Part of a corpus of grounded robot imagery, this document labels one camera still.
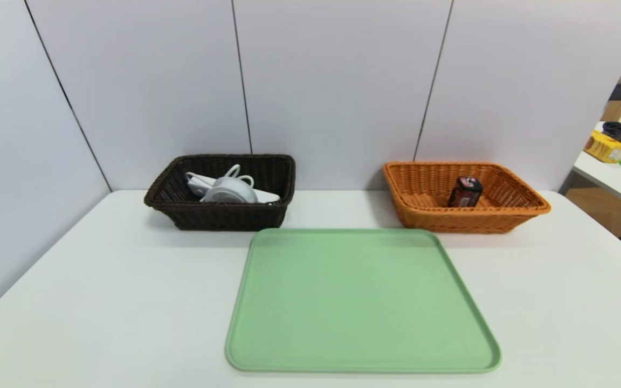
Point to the white side table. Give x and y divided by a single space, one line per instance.
620 186

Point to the black drink carton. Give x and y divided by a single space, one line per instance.
466 192

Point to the light green plastic tray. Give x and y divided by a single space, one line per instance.
364 307

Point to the dark brown wicker basket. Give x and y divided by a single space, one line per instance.
219 218

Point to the yellow box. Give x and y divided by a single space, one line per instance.
604 148

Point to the clear lidded plastic container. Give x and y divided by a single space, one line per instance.
229 191

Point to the orange wicker basket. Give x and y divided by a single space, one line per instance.
450 221

